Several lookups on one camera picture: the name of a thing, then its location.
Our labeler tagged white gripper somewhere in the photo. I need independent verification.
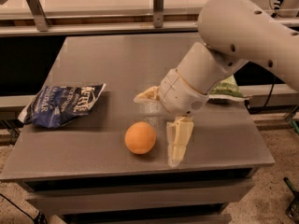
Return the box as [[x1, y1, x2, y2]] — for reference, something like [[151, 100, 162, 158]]
[[134, 69, 208, 167]]

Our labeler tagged left metal bracket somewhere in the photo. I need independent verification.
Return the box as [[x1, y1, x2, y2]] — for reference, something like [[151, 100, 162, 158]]
[[26, 0, 50, 32]]

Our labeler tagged green chip bag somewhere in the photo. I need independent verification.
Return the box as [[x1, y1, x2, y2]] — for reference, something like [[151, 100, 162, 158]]
[[208, 76, 245, 102]]

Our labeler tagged blue chip bag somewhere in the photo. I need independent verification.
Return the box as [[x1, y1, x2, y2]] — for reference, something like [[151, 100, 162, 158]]
[[18, 83, 106, 129]]

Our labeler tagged metal rail shelf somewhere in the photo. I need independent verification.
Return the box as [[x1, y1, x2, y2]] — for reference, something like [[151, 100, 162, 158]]
[[0, 7, 299, 37]]

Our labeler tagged green tool on floor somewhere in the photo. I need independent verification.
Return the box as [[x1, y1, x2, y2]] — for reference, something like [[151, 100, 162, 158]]
[[283, 177, 299, 224]]

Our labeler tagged grey drawer cabinet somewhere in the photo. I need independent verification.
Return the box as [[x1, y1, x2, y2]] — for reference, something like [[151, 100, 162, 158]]
[[1, 33, 274, 224]]

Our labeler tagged metal bracket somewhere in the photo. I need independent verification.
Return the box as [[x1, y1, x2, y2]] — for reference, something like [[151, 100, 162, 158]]
[[153, 0, 164, 28], [26, 0, 50, 32]]

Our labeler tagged middle metal bracket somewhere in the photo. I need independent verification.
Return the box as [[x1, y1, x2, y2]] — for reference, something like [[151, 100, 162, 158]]
[[153, 0, 164, 28]]

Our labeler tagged orange fruit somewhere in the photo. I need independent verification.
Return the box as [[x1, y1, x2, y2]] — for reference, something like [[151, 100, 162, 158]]
[[124, 121, 156, 155]]

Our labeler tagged black floor cable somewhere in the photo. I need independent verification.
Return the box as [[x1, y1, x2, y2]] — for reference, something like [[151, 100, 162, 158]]
[[0, 192, 48, 224]]

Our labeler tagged black cable at right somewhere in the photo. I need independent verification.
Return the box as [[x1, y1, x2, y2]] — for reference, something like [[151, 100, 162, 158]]
[[246, 76, 278, 115]]

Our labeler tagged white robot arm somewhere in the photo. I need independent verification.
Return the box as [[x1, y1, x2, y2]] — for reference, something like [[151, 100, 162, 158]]
[[134, 0, 299, 167]]

